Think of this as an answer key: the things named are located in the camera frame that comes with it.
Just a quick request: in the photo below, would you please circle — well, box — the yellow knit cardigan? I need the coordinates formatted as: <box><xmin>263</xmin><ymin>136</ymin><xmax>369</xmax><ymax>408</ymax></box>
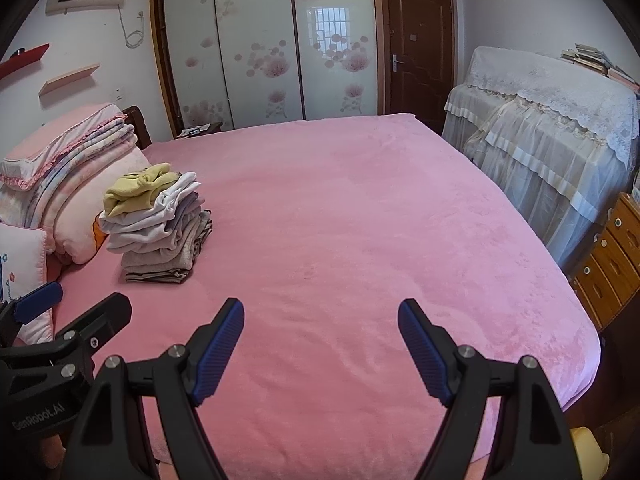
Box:
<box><xmin>103</xmin><ymin>164</ymin><xmax>181</xmax><ymax>218</ymax></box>

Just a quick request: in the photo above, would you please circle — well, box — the stack of folded clothes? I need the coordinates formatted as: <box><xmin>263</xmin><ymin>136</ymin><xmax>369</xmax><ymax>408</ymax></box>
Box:
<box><xmin>98</xmin><ymin>171</ymin><xmax>213</xmax><ymax>283</ymax></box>

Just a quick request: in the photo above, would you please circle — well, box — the pink wall shelf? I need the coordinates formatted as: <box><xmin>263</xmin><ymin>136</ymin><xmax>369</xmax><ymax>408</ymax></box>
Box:
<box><xmin>40</xmin><ymin>63</ymin><xmax>101</xmax><ymax>95</ymax></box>

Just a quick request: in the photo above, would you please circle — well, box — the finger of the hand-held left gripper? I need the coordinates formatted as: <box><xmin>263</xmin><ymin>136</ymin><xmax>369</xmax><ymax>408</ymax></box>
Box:
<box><xmin>0</xmin><ymin>281</ymin><xmax>64</xmax><ymax>343</ymax></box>
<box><xmin>55</xmin><ymin>292</ymin><xmax>133</xmax><ymax>376</ymax></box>

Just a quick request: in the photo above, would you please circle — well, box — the wooden drawer cabinet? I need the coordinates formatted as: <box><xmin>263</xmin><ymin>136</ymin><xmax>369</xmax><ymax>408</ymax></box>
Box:
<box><xmin>570</xmin><ymin>192</ymin><xmax>640</xmax><ymax>331</ymax></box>

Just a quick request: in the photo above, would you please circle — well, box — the floral sliding door wardrobe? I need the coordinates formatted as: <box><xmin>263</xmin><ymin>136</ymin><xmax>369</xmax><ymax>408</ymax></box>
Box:
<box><xmin>148</xmin><ymin>0</ymin><xmax>386</xmax><ymax>138</ymax></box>

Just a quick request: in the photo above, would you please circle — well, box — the red wall shelf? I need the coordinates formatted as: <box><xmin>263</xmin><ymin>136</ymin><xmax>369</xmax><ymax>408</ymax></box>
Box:
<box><xmin>0</xmin><ymin>43</ymin><xmax>51</xmax><ymax>79</ymax></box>

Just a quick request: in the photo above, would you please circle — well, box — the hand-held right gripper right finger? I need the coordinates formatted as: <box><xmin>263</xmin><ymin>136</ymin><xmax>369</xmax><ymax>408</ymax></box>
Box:
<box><xmin>397</xmin><ymin>299</ymin><xmax>581</xmax><ymax>480</ymax></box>

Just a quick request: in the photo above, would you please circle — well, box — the folded printed quilt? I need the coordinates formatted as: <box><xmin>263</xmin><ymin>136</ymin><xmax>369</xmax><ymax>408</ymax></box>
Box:
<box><xmin>0</xmin><ymin>122</ymin><xmax>152</xmax><ymax>266</ymax></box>

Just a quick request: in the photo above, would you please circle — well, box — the white wall cable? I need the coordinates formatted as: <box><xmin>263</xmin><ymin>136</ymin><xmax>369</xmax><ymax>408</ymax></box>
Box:
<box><xmin>120</xmin><ymin>7</ymin><xmax>147</xmax><ymax>48</ymax></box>

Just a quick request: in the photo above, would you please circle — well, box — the white embroidered cushion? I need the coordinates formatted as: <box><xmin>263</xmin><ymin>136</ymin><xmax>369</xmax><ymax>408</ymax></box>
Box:
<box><xmin>0</xmin><ymin>222</ymin><xmax>56</xmax><ymax>346</ymax></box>

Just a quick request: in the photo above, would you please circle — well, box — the yellow plastic object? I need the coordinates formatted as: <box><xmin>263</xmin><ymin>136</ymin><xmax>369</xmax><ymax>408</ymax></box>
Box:
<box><xmin>570</xmin><ymin>426</ymin><xmax>611</xmax><ymax>480</ymax></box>

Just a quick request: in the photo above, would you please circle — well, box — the lace-covered furniture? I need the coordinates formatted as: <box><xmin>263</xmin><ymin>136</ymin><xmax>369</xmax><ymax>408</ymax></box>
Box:
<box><xmin>441</xmin><ymin>46</ymin><xmax>640</xmax><ymax>273</ymax></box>

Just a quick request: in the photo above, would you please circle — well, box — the brown wooden door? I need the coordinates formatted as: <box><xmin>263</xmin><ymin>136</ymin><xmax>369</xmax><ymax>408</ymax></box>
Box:
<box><xmin>378</xmin><ymin>0</ymin><xmax>458</xmax><ymax>123</ymax></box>

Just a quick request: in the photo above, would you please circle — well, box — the pink ruffled pillow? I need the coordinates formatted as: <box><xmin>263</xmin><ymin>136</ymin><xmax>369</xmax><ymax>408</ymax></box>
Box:
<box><xmin>0</xmin><ymin>102</ymin><xmax>128</xmax><ymax>192</ymax></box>

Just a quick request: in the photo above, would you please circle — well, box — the pile of books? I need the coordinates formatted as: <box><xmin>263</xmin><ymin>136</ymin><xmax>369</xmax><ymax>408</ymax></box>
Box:
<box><xmin>560</xmin><ymin>42</ymin><xmax>640</xmax><ymax>93</ymax></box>

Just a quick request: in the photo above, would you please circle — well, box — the dark bedside table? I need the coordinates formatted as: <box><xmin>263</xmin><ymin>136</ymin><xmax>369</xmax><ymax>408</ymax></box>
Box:
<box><xmin>175</xmin><ymin>121</ymin><xmax>223</xmax><ymax>140</ymax></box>

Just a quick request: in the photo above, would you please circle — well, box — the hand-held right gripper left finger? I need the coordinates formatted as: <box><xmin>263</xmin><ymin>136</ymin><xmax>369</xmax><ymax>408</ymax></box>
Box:
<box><xmin>65</xmin><ymin>297</ymin><xmax>246</xmax><ymax>480</ymax></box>

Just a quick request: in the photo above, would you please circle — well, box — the dark wooden headboard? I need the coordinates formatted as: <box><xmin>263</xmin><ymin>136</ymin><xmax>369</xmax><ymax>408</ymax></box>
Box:
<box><xmin>121</xmin><ymin>105</ymin><xmax>152</xmax><ymax>150</ymax></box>

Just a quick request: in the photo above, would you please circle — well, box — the pink bed blanket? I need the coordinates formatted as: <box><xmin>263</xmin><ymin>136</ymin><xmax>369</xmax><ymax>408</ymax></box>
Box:
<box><xmin>50</xmin><ymin>112</ymin><xmax>601</xmax><ymax>466</ymax></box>

